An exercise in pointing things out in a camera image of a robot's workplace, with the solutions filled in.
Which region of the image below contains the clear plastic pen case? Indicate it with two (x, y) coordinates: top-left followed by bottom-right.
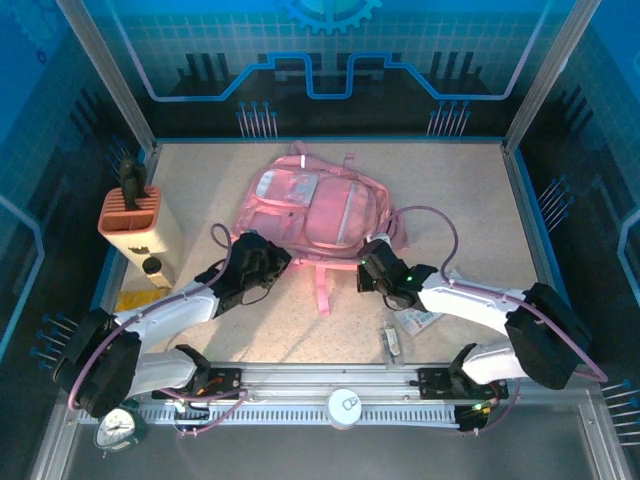
(380, 314), (406, 369)

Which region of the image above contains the pink school backpack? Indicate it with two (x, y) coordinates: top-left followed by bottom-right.
(243, 140), (409, 317)

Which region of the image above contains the beige bottle with black cap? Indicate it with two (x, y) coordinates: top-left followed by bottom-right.
(141, 257), (174, 290)

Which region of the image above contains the beige orange knife block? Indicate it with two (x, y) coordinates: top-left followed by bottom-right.
(97, 185), (187, 290)

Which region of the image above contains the white round tin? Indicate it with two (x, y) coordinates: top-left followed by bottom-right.
(326, 388), (363, 431)

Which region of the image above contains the green alarm clock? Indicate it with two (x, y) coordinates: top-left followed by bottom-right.
(94, 402), (149, 459)

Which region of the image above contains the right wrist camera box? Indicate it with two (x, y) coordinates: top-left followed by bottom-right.
(368, 238), (404, 276)

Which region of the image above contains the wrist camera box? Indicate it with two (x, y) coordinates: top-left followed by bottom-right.
(368, 238), (404, 276)
(233, 231), (269, 266)

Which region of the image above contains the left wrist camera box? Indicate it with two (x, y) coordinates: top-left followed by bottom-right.
(233, 231), (269, 266)

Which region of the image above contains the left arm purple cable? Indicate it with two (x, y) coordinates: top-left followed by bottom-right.
(67, 223), (251, 436)

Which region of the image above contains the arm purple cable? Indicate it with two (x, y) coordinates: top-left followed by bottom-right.
(67, 223), (251, 436)
(387, 206), (609, 436)

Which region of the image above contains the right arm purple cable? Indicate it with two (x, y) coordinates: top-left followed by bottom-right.
(387, 206), (609, 436)

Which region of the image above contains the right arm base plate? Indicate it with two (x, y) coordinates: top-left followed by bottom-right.
(417, 367), (509, 400)

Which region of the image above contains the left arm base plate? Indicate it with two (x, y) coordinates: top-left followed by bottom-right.
(151, 368), (244, 400)

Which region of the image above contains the aluminium table rail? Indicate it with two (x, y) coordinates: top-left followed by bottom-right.
(62, 362), (599, 401)

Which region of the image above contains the slotted white cable duct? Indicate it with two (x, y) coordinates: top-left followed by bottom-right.
(78, 403), (461, 427)

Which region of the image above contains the small controller board with wires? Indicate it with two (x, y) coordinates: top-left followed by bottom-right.
(172, 392), (212, 439)
(453, 398), (501, 436)

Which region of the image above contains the black knife handle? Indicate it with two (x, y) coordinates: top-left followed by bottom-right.
(132, 163), (149, 201)
(118, 155), (139, 211)

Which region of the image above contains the aluminium frame post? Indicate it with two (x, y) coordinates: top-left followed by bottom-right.
(501, 0), (604, 155)
(54, 0), (160, 156)

